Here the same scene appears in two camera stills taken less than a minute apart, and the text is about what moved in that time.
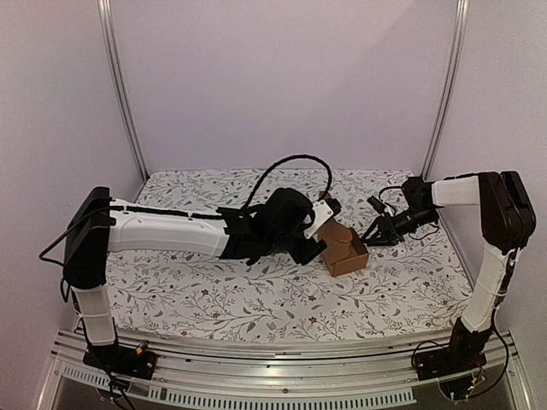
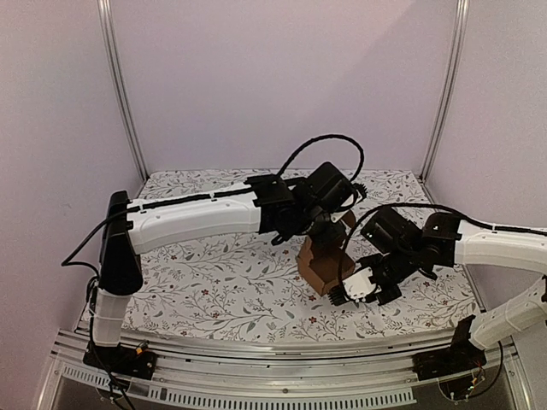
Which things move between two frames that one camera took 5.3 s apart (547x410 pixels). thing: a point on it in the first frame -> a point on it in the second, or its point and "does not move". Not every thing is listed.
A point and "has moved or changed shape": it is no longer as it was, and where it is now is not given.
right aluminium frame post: [462, 19] does not move
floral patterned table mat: [419, 287] does not move
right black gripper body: [389, 224] -> [380, 278]
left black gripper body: [284, 243] -> [315, 227]
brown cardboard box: [344, 253] has moved or changed shape
